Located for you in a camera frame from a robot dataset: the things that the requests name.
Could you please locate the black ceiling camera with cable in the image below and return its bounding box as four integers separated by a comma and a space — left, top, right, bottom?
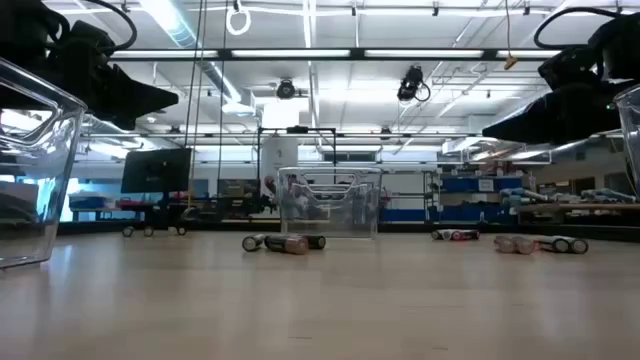
397, 64, 432, 105

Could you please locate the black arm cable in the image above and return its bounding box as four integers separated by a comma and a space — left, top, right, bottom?
532, 5, 624, 51
79, 0, 139, 55

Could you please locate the silver ventilation duct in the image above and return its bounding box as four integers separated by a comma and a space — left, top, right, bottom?
142, 0, 261, 119

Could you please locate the round black overhead camera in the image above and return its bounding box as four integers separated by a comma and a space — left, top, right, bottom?
276, 78, 297, 100

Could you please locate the blue storage crate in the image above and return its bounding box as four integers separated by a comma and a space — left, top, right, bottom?
68, 194, 109, 212

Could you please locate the clear plastic bin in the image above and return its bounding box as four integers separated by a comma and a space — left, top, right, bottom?
613, 84, 640, 201
0, 57, 89, 271
276, 166, 384, 240

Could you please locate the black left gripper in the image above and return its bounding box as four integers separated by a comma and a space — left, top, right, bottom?
47, 19, 180, 130

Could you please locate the black crossbar with light strips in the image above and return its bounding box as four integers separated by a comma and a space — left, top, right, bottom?
107, 46, 564, 63

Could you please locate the black monitor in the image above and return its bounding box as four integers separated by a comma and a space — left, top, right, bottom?
120, 147, 193, 195

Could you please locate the black aluminium table frame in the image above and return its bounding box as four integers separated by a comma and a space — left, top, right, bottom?
57, 219, 640, 244

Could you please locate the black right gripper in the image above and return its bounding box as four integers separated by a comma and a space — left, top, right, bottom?
482, 43, 624, 146

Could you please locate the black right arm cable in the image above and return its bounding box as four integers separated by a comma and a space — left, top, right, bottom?
532, 5, 624, 51

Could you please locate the white cable ring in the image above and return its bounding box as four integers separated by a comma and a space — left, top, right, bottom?
225, 3, 253, 37

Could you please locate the thin hanging cord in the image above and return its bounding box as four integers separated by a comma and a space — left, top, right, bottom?
504, 0, 513, 59

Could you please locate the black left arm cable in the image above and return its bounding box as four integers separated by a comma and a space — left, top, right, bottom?
79, 0, 139, 55

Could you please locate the white column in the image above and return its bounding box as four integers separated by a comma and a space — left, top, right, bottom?
260, 137, 300, 201

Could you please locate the wooden workbench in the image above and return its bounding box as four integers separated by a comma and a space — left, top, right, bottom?
514, 201, 640, 226

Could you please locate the blue storage shelving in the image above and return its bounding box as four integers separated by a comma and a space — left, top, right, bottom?
432, 169, 534, 225

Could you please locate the black wheeled monitor stand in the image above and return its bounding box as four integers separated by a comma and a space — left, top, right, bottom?
122, 192, 190, 238

